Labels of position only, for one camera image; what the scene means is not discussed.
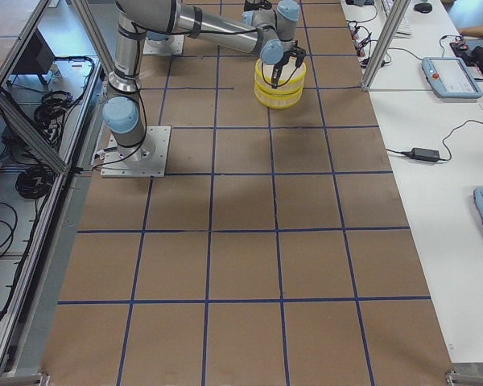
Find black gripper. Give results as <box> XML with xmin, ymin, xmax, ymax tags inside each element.
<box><xmin>270</xmin><ymin>39</ymin><xmax>306</xmax><ymax>88</ymax></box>

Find yellow bamboo steamer layer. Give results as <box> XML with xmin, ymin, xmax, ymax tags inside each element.
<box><xmin>254</xmin><ymin>83</ymin><xmax>303</xmax><ymax>109</ymax></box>
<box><xmin>254</xmin><ymin>58</ymin><xmax>307</xmax><ymax>95</ymax></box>

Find white keyboard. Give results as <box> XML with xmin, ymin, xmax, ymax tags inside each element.
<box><xmin>380</xmin><ymin>0</ymin><xmax>412</xmax><ymax>39</ymax></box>

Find black computer mouse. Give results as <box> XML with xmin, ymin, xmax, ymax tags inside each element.
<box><xmin>413</xmin><ymin>2</ymin><xmax>433</xmax><ymax>14</ymax></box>

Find black power adapter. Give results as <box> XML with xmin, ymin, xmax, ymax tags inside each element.
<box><xmin>400</xmin><ymin>147</ymin><xmax>441</xmax><ymax>162</ymax></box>

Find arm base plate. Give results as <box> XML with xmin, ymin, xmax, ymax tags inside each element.
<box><xmin>143</xmin><ymin>31</ymin><xmax>184</xmax><ymax>56</ymax></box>
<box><xmin>100</xmin><ymin>126</ymin><xmax>171</xmax><ymax>178</ymax></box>

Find aluminium frame post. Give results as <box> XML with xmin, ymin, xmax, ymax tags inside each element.
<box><xmin>361</xmin><ymin>21</ymin><xmax>396</xmax><ymax>91</ymax></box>

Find coiled black cables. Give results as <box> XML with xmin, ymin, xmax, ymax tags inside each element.
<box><xmin>14</xmin><ymin>165</ymin><xmax>56</xmax><ymax>200</ymax></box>

